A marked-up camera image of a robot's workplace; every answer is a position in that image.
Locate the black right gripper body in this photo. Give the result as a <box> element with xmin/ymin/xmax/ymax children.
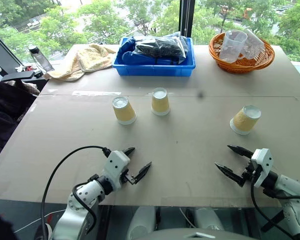
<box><xmin>241</xmin><ymin>158</ymin><xmax>259</xmax><ymax>186</ymax></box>

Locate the orange wicker basket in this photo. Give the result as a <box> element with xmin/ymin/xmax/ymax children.
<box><xmin>208</xmin><ymin>32</ymin><xmax>276</xmax><ymax>75</ymax></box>

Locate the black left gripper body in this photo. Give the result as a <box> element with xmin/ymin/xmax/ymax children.
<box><xmin>121</xmin><ymin>169</ymin><xmax>137</xmax><ymax>186</ymax></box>

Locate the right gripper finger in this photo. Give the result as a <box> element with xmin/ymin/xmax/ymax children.
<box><xmin>226</xmin><ymin>144</ymin><xmax>255</xmax><ymax>159</ymax></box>
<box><xmin>214</xmin><ymin>162</ymin><xmax>246</xmax><ymax>188</ymax></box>

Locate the blue plastic bin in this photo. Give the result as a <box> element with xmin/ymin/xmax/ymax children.
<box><xmin>111</xmin><ymin>37</ymin><xmax>197</xmax><ymax>77</ymax></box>

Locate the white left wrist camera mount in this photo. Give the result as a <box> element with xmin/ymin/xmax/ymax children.
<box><xmin>102</xmin><ymin>150</ymin><xmax>131</xmax><ymax>190</ymax></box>

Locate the long black left arm cable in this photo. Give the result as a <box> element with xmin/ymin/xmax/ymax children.
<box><xmin>40</xmin><ymin>145</ymin><xmax>113</xmax><ymax>240</ymax></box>

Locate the black window frame post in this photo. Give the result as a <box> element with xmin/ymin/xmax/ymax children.
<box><xmin>178</xmin><ymin>0</ymin><xmax>194</xmax><ymax>39</ymax></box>

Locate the short black left arm cable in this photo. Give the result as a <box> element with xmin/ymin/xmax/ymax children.
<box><xmin>72</xmin><ymin>183</ymin><xmax>98</xmax><ymax>234</ymax></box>

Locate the thin white wire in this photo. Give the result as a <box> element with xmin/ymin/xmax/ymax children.
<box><xmin>13</xmin><ymin>209</ymin><xmax>67</xmax><ymax>234</ymax></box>

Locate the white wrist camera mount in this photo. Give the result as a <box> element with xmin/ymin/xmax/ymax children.
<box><xmin>250</xmin><ymin>148</ymin><xmax>275</xmax><ymax>189</ymax></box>
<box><xmin>102</xmin><ymin>150</ymin><xmax>131</xmax><ymax>190</ymax></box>

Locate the clear bag of black items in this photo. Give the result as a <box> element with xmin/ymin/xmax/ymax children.
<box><xmin>134</xmin><ymin>31</ymin><xmax>190</xmax><ymax>65</ymax></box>

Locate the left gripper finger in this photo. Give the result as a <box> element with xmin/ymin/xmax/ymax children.
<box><xmin>133</xmin><ymin>161</ymin><xmax>153</xmax><ymax>185</ymax></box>
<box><xmin>122</xmin><ymin>147</ymin><xmax>136</xmax><ymax>158</ymax></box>

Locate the yellow paper cup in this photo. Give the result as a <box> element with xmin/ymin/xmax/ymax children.
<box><xmin>229</xmin><ymin>104</ymin><xmax>262</xmax><ymax>136</ymax></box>
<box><xmin>111</xmin><ymin>96</ymin><xmax>137</xmax><ymax>126</ymax></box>
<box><xmin>150</xmin><ymin>87</ymin><xmax>171</xmax><ymax>117</ymax></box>

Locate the white rounded robot leg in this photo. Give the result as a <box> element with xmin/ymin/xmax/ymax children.
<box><xmin>192</xmin><ymin>207</ymin><xmax>225</xmax><ymax>233</ymax></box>
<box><xmin>125</xmin><ymin>205</ymin><xmax>157</xmax><ymax>240</ymax></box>

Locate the clear water bottle black cap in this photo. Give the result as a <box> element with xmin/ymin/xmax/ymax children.
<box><xmin>27</xmin><ymin>44</ymin><xmax>54</xmax><ymax>74</ymax></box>

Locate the yellow towel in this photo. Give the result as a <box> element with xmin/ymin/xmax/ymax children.
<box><xmin>42</xmin><ymin>43</ymin><xmax>117</xmax><ymax>82</ymax></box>

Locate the long black right arm cable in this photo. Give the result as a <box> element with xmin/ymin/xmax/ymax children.
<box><xmin>250</xmin><ymin>174</ymin><xmax>300</xmax><ymax>240</ymax></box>

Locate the clear plastic measuring cup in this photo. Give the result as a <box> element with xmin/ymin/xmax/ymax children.
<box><xmin>237</xmin><ymin>28</ymin><xmax>266</xmax><ymax>61</ymax></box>
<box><xmin>218</xmin><ymin>29</ymin><xmax>249</xmax><ymax>64</ymax></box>

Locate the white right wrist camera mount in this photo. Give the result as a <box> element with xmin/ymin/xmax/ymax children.
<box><xmin>250</xmin><ymin>148</ymin><xmax>275</xmax><ymax>189</ymax></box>

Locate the long black arm cable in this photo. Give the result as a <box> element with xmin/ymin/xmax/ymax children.
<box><xmin>250</xmin><ymin>174</ymin><xmax>300</xmax><ymax>240</ymax></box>
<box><xmin>40</xmin><ymin>145</ymin><xmax>113</xmax><ymax>240</ymax></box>

